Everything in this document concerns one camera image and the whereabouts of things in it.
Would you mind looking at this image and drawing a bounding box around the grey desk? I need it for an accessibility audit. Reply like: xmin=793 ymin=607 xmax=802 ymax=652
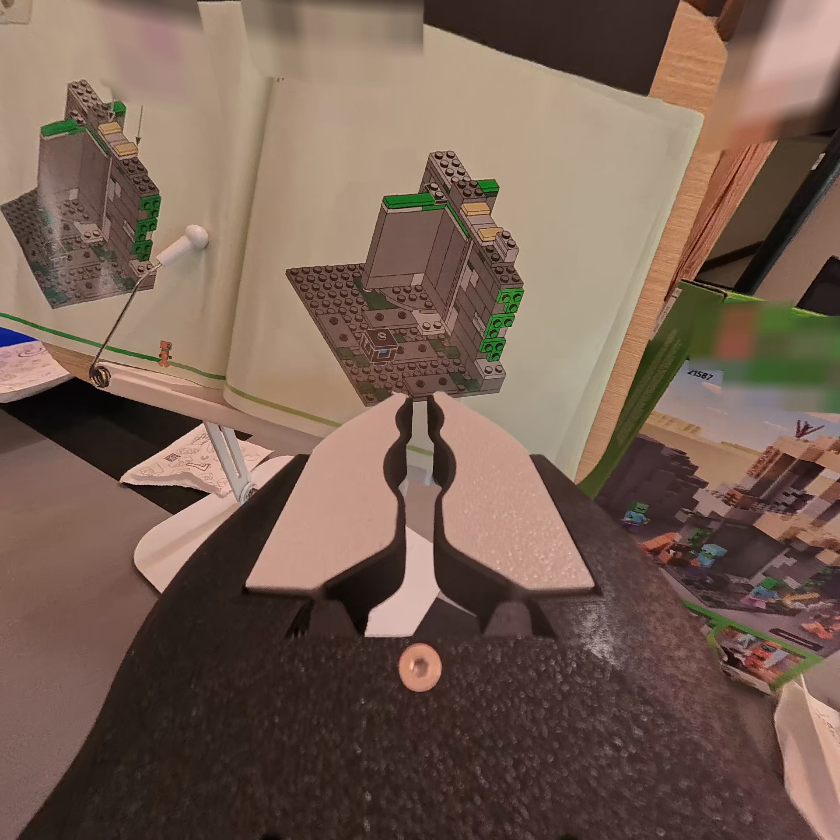
xmin=0 ymin=394 xmax=840 ymax=840

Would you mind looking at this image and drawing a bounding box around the large white paper bag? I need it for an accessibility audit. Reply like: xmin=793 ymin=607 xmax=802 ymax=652
xmin=773 ymin=675 xmax=840 ymax=840

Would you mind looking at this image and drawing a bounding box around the crumpled white paper bag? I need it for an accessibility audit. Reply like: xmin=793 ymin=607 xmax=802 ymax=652
xmin=0 ymin=341 xmax=74 ymax=404

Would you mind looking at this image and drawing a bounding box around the open instruction booklet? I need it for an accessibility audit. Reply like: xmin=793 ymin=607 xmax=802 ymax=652
xmin=0 ymin=0 xmax=707 ymax=485

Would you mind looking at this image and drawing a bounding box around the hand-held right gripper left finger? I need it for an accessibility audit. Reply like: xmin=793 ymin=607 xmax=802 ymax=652
xmin=243 ymin=392 xmax=413 ymax=636

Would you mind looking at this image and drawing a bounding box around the white wooden book stand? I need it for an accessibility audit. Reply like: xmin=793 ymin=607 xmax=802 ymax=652
xmin=88 ymin=0 xmax=731 ymax=639

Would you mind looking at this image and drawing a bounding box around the small printed paper bag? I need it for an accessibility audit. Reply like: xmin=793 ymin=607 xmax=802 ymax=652
xmin=119 ymin=423 xmax=274 ymax=497

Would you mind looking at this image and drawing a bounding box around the green toy box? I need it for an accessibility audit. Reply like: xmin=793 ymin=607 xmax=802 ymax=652
xmin=576 ymin=278 xmax=840 ymax=698

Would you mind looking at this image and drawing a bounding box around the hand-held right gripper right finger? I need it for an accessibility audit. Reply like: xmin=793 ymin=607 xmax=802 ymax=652
xmin=427 ymin=391 xmax=598 ymax=636

